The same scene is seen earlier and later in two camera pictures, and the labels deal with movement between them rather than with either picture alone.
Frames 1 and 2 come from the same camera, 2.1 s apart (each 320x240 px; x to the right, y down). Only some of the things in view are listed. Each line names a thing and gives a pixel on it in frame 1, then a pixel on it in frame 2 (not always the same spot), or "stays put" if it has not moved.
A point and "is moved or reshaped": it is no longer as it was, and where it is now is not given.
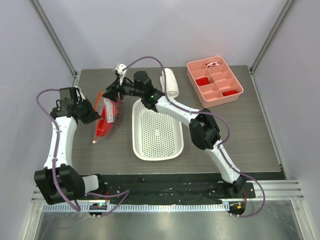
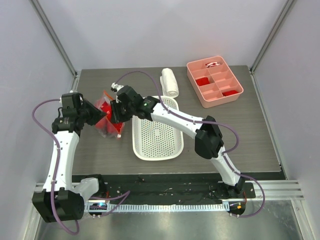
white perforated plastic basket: x=155 y=136 stays put
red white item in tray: x=212 y=64 stays put
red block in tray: x=202 y=81 stays put
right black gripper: x=116 y=90 → x=116 y=111
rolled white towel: x=172 y=86 stays put
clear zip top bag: x=112 y=114 is moved or reshaped
